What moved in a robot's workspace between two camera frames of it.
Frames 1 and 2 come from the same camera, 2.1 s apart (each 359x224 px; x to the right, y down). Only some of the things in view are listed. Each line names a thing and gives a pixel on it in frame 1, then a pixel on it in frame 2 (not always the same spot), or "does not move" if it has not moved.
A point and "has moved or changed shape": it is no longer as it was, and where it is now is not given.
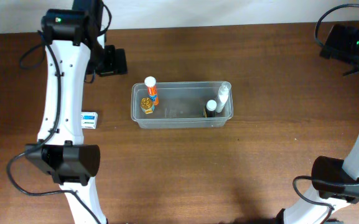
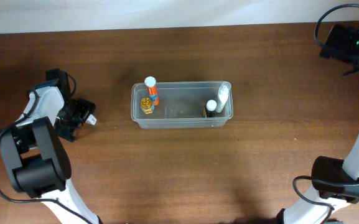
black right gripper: (335, 42) does not move
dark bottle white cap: (210, 108) does not move
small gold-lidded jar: (147, 106) does not move
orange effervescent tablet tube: (150, 81) does not move
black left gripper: (113, 61) to (76, 113)
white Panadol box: (89, 120) has moved or changed shape
